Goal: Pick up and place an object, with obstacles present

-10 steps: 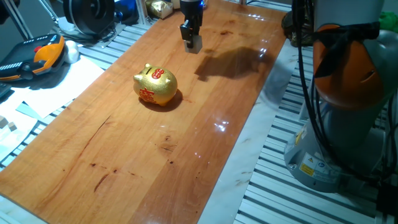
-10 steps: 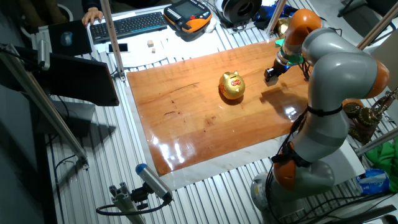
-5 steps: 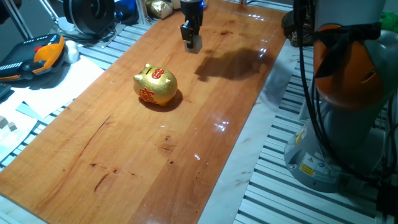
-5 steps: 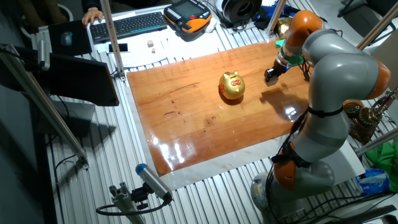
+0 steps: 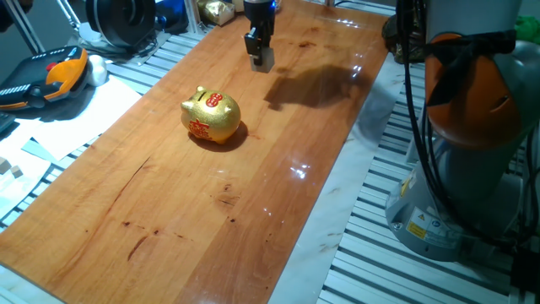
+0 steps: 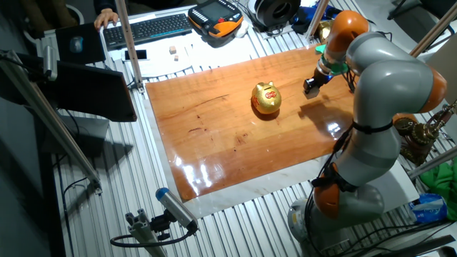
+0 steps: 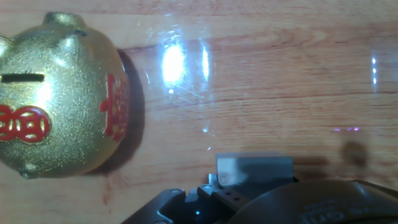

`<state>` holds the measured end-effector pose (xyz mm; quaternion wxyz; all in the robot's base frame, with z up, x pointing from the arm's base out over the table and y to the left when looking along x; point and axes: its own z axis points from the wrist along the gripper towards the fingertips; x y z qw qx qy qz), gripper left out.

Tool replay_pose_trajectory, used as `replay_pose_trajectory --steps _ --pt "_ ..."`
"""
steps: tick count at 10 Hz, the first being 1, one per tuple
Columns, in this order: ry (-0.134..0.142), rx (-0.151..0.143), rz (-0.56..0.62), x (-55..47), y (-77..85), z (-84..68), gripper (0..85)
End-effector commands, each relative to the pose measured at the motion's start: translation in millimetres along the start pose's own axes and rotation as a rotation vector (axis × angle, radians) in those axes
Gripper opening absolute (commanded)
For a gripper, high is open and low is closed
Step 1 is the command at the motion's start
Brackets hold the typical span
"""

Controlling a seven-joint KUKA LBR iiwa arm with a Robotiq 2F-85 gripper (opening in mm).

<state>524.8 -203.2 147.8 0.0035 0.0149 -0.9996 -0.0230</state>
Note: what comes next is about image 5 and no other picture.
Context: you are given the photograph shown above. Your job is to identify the pale wooden cube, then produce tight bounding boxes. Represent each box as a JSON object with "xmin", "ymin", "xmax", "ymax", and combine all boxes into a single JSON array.
[{"xmin": 249, "ymin": 46, "xmax": 276, "ymax": 74}]

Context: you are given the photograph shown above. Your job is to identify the black keyboard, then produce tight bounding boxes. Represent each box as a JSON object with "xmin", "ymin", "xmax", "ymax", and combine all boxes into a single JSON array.
[{"xmin": 0, "ymin": 110, "xmax": 17, "ymax": 134}]

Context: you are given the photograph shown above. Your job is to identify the white marble slab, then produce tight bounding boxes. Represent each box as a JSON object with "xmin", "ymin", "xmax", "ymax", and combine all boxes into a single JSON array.
[{"xmin": 0, "ymin": 52, "xmax": 406, "ymax": 304}]

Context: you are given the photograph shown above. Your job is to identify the aluminium frame bar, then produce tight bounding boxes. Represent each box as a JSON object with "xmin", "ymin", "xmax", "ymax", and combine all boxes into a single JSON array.
[{"xmin": 185, "ymin": 0, "xmax": 204, "ymax": 34}]

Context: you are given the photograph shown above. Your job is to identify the gold foil bag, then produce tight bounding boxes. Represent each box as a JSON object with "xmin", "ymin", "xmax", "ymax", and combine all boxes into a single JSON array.
[{"xmin": 197, "ymin": 0, "xmax": 236, "ymax": 26}]

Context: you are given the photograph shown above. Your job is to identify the blue bag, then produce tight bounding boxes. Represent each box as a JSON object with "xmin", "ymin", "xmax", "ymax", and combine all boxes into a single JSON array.
[{"xmin": 154, "ymin": 0, "xmax": 190, "ymax": 35}]

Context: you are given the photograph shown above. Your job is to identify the green cloth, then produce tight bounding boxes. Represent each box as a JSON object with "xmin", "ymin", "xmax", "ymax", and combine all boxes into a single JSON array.
[{"xmin": 517, "ymin": 15, "xmax": 540, "ymax": 43}]

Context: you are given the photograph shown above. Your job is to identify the white paper sheet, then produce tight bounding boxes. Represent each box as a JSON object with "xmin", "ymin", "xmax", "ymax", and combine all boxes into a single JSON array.
[
  {"xmin": 0, "ymin": 117, "xmax": 51, "ymax": 220},
  {"xmin": 31, "ymin": 75, "xmax": 143, "ymax": 161}
]

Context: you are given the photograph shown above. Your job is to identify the golden piggy bank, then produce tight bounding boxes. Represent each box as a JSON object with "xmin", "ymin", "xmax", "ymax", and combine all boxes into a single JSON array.
[{"xmin": 180, "ymin": 85, "xmax": 242, "ymax": 145}]

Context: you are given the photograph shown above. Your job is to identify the grey metal bar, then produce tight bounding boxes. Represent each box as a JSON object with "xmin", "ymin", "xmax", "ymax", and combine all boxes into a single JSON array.
[{"xmin": 2, "ymin": 0, "xmax": 46, "ymax": 56}]

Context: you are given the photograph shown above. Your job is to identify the black and orange teach pendant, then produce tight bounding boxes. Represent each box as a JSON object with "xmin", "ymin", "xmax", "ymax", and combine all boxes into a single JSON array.
[{"xmin": 0, "ymin": 45, "xmax": 90, "ymax": 111}]

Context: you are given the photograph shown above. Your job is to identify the white rounded object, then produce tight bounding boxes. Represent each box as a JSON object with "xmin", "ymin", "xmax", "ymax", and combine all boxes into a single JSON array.
[{"xmin": 86, "ymin": 54, "xmax": 109, "ymax": 88}]

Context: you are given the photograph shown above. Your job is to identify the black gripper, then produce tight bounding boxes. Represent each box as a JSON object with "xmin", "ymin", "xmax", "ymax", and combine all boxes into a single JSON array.
[{"xmin": 243, "ymin": 0, "xmax": 278, "ymax": 58}]

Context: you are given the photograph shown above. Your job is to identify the glossy wooden board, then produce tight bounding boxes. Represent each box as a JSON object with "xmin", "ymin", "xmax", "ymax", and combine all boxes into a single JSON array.
[{"xmin": 0, "ymin": 0, "xmax": 389, "ymax": 304}]

